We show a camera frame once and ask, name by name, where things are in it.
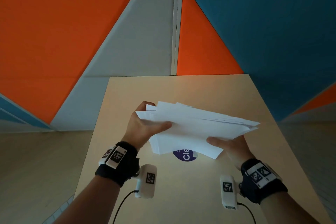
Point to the person's right forearm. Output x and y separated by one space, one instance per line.
286 209

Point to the person's right thumb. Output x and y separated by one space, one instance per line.
216 142

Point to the person's left hand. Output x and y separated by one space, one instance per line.
137 129

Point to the white marker tag block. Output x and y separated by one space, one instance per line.
115 157
262 175

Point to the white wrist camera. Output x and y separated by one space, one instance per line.
228 192
147 181

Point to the person's left thumb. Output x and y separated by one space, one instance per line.
160 127

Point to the round purple sticker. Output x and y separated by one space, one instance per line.
183 156

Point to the person's right hand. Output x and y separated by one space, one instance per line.
236 150

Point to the stack of white paper sheets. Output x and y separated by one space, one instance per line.
199 129

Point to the person's left forearm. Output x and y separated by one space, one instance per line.
91 202

